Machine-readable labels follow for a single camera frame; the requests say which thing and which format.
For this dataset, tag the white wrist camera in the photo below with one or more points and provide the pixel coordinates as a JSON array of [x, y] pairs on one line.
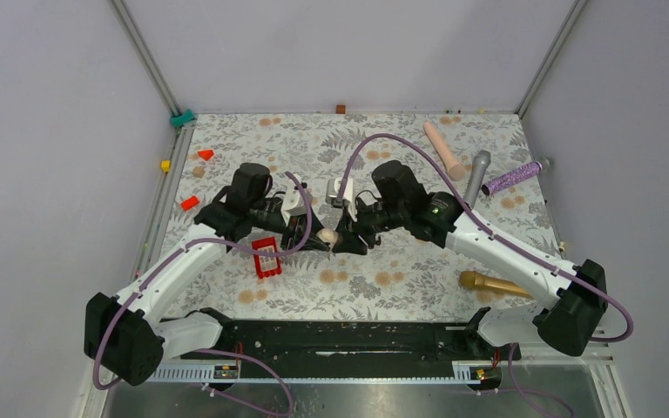
[[293, 204], [340, 193]]

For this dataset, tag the red wedge block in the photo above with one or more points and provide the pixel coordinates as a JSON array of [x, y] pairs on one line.
[[205, 154]]

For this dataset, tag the aluminium frame rail left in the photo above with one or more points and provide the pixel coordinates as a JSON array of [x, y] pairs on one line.
[[144, 54]]

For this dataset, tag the aluminium frame rail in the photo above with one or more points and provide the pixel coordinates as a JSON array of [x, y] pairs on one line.
[[566, 28], [144, 54]]

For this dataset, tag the silver microphone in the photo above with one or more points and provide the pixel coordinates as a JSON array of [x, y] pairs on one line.
[[480, 164]]

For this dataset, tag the yellow cube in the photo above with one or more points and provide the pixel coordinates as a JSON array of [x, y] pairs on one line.
[[165, 166]]

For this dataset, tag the pink microphone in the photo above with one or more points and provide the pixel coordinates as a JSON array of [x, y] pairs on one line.
[[452, 166]]

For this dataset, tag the floral table mat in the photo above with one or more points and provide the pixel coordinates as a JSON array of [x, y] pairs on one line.
[[403, 278]]

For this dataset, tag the red tray with tiles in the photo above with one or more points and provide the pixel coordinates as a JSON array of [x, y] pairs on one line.
[[265, 265]]

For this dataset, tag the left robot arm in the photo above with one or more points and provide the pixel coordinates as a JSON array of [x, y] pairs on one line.
[[124, 333]]

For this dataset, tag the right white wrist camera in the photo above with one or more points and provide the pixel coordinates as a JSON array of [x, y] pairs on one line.
[[340, 193]]

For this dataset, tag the teal block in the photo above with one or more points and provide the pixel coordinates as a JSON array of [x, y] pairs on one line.
[[182, 119]]

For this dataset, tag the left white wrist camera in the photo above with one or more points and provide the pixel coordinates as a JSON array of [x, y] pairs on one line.
[[293, 204]]

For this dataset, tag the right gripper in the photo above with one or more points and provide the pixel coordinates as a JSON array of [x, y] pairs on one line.
[[349, 242]]

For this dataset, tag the gold microphone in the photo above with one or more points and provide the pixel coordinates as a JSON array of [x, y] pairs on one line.
[[481, 282]]

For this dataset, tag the beige earbuds charging case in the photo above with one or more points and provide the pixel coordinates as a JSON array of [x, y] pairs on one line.
[[328, 236]]

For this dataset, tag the red small block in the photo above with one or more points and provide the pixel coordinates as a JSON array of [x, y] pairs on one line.
[[188, 204]]

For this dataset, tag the purple glitter microphone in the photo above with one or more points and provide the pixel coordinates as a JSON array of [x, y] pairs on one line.
[[515, 176]]

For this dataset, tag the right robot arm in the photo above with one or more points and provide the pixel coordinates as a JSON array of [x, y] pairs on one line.
[[569, 299]]

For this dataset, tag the aluminium frame rail right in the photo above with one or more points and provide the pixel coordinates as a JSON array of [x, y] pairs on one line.
[[566, 28]]

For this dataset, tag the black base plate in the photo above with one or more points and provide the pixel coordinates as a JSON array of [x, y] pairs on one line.
[[287, 346]]

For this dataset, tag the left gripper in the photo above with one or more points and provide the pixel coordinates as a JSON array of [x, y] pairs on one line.
[[299, 234]]

